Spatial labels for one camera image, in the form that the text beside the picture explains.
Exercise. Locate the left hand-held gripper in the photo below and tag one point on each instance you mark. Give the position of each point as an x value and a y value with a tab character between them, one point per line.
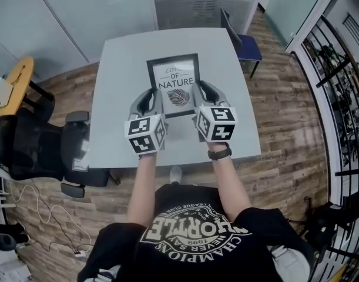
144	134

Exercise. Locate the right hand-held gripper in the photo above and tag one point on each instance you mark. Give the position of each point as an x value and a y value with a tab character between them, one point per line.
216	123

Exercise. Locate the black picture frame leaf print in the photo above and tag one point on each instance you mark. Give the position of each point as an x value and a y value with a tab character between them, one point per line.
174	75

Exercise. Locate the person's left forearm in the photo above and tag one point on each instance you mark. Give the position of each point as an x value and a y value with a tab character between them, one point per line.
142	187

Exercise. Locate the person's right forearm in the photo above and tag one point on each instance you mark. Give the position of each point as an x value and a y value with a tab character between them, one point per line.
226	184

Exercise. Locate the black wristwatch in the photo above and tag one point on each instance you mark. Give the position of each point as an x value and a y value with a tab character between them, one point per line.
219	153

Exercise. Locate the blue chair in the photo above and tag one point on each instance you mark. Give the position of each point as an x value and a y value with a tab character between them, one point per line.
249	47

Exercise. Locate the white shoe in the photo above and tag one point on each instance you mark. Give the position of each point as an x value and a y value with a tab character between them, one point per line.
175	174

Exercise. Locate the black table leg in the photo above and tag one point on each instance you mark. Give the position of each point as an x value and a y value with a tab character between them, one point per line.
115	176

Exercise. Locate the window blind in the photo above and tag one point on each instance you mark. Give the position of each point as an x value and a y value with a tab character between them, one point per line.
201	1

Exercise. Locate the black office chair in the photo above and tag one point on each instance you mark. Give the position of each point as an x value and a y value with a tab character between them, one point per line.
32	148

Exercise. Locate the yellow round table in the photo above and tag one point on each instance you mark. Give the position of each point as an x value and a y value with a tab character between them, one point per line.
19	81

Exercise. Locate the black metal rack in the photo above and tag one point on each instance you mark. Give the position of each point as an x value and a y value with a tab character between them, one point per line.
338	78

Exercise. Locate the white box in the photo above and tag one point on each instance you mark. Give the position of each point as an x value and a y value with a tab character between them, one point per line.
0	91

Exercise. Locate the black printed t-shirt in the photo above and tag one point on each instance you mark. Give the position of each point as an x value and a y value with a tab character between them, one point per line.
197	245

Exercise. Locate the white power strip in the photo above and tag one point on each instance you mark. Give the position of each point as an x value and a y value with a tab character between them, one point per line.
79	253

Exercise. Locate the black bag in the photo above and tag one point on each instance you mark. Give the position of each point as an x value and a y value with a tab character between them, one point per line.
320	219

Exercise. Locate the black headset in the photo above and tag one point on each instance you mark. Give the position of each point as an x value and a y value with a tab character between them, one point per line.
6	236

